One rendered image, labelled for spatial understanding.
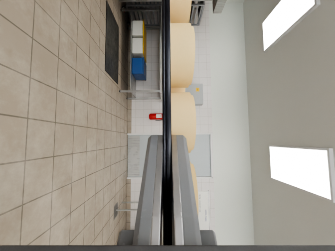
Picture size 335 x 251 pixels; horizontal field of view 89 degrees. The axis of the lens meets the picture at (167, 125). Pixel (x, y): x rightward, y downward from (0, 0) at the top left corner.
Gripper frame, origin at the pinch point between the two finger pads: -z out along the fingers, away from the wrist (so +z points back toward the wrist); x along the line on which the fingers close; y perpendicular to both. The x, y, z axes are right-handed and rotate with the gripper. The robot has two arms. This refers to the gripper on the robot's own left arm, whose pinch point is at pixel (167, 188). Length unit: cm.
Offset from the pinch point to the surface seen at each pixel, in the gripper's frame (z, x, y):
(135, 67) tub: -359, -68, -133
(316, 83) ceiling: -207, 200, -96
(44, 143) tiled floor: -92, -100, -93
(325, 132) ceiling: -156, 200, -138
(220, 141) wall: -291, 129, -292
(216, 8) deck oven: -363, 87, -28
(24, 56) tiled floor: -119, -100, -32
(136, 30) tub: -417, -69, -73
